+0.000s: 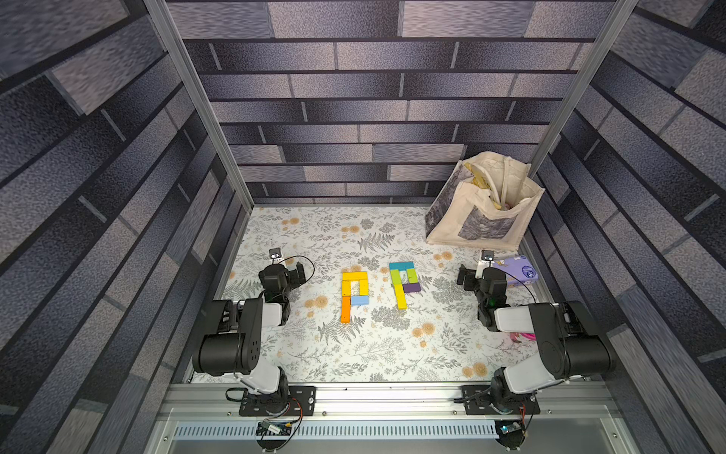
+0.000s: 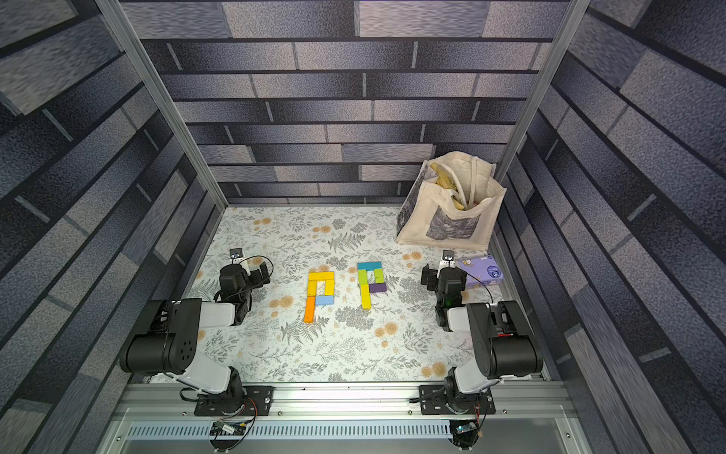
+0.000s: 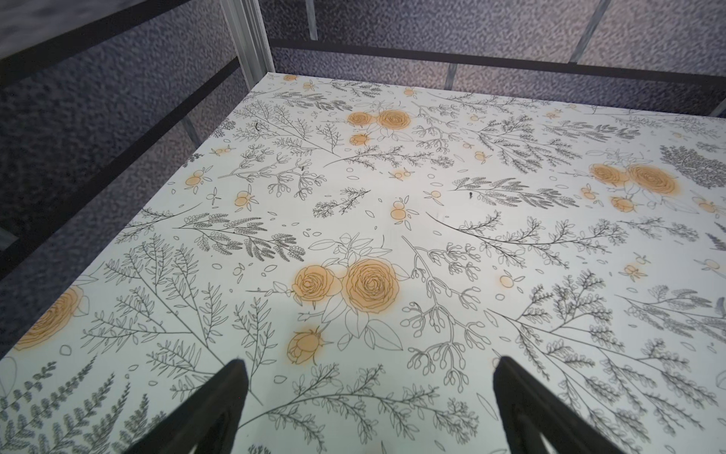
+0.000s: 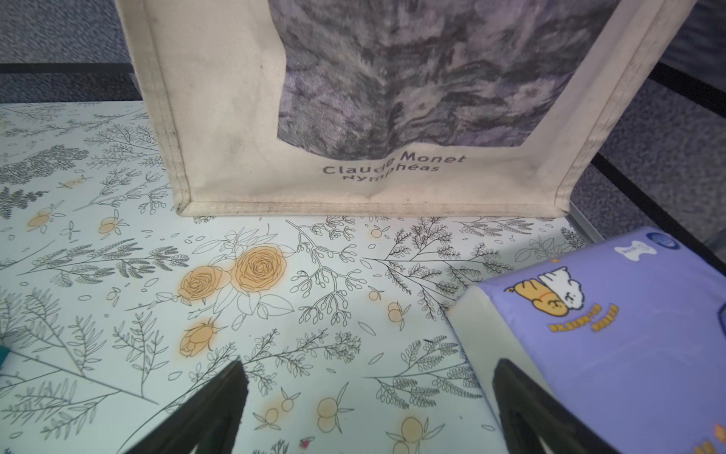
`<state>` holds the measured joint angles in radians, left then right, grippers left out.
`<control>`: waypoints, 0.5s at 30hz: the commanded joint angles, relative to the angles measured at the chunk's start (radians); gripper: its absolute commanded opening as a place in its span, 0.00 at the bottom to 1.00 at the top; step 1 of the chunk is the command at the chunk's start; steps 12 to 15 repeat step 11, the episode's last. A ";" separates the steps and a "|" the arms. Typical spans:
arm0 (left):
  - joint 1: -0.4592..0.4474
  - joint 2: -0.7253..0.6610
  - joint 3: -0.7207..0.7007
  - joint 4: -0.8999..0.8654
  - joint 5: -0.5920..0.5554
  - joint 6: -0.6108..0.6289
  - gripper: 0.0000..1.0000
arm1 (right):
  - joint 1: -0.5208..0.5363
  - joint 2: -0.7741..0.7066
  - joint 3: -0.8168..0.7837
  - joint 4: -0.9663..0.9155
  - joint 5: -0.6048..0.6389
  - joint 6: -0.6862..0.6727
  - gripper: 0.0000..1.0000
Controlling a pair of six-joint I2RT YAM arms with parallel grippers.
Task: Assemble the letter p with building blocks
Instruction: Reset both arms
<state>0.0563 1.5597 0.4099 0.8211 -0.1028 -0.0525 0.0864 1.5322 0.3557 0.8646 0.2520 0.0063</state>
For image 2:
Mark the purple block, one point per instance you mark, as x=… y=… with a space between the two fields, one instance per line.
x=378 y=288

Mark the circuit board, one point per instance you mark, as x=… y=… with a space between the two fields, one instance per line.
x=464 y=434
x=222 y=428

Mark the right circuit board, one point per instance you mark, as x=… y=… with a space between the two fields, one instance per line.
x=464 y=434

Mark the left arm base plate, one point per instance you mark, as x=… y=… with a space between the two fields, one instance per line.
x=254 y=400

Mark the left circuit board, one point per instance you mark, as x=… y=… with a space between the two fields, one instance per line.
x=222 y=428

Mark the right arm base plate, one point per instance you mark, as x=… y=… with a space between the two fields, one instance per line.
x=433 y=400

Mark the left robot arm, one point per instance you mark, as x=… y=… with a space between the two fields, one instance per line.
x=164 y=339

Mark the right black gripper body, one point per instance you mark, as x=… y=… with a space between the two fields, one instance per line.
x=432 y=277

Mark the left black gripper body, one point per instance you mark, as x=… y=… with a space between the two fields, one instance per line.
x=253 y=281

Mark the light blue block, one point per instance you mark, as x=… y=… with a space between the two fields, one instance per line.
x=324 y=300

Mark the orange block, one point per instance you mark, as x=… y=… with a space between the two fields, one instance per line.
x=309 y=312

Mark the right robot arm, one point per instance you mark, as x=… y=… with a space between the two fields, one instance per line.
x=502 y=338

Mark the small yellow block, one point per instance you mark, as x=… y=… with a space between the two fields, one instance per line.
x=312 y=290
x=329 y=289

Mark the purple tissue box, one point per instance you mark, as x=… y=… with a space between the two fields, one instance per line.
x=481 y=271

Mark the teal block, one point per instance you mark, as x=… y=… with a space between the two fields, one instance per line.
x=370 y=266

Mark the long yellow block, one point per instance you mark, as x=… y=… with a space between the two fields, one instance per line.
x=366 y=303
x=321 y=276

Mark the aluminium front rail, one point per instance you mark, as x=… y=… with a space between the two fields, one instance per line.
x=513 y=399

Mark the cream canvas tote bag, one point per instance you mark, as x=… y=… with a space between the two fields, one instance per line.
x=453 y=204

